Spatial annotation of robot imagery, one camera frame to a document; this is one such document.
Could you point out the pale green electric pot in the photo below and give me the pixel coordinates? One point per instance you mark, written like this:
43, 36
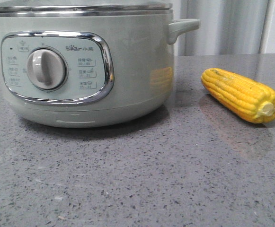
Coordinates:
82, 67

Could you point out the white pleated curtain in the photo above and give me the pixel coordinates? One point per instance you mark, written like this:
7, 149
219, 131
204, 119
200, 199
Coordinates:
227, 26

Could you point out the glass lid with steel rim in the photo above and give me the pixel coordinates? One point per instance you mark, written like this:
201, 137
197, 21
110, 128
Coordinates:
82, 5

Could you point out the yellow corn cob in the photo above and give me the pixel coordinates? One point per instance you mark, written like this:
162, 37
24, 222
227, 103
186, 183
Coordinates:
250, 100

